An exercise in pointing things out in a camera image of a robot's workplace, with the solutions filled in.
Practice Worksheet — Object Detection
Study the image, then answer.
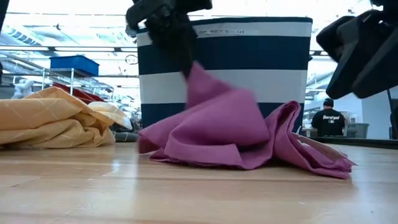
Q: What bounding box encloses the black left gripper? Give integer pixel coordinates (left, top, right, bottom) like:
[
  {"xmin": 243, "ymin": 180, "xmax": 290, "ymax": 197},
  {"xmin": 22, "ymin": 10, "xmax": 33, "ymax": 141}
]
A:
[{"xmin": 126, "ymin": 0, "xmax": 214, "ymax": 78}]

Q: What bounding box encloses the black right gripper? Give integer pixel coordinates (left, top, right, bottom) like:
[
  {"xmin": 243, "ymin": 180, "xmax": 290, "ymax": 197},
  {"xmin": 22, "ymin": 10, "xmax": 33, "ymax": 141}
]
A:
[{"xmin": 325, "ymin": 0, "xmax": 398, "ymax": 100}]

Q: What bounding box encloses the navy white striped basket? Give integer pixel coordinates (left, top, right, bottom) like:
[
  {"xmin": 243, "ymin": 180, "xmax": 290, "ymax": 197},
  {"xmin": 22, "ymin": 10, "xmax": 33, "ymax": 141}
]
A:
[{"xmin": 136, "ymin": 17, "xmax": 313, "ymax": 134}]

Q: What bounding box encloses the purple towel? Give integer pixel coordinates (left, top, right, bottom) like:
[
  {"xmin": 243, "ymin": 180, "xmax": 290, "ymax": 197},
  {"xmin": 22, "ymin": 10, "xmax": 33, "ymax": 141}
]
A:
[{"xmin": 138, "ymin": 62, "xmax": 358, "ymax": 180}]

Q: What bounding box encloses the orange checked towel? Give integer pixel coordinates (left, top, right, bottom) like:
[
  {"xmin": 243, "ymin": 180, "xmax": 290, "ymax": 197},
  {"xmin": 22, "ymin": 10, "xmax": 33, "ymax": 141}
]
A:
[{"xmin": 0, "ymin": 86, "xmax": 133, "ymax": 149}]

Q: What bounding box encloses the grey checked towel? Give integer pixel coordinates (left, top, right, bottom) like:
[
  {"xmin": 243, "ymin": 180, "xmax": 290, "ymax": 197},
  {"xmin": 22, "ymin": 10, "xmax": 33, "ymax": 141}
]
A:
[{"xmin": 111, "ymin": 119, "xmax": 141, "ymax": 143}]

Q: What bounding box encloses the grey bin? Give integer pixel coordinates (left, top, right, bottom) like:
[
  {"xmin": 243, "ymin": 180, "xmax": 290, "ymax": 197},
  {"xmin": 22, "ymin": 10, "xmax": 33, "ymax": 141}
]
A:
[{"xmin": 343, "ymin": 123, "xmax": 370, "ymax": 139}]

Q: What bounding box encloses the person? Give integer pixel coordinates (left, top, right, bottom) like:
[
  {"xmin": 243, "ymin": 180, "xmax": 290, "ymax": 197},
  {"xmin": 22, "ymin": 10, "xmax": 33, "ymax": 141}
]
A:
[{"xmin": 310, "ymin": 98, "xmax": 346, "ymax": 138}]

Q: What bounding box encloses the blue plastic bin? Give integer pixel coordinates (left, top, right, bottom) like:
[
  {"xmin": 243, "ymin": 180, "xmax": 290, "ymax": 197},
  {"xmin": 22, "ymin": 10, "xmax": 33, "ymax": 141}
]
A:
[{"xmin": 49, "ymin": 55, "xmax": 100, "ymax": 77}]

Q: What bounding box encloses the black aluminium table frame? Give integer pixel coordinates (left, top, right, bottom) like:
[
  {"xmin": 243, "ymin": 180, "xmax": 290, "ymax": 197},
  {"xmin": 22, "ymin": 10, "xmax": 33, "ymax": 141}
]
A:
[{"xmin": 310, "ymin": 136, "xmax": 398, "ymax": 150}]

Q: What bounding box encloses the metal wire shelf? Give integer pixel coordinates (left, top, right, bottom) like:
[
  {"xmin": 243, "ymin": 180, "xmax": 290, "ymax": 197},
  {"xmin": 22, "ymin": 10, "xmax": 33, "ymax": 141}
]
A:
[{"xmin": 0, "ymin": 67, "xmax": 114, "ymax": 97}]

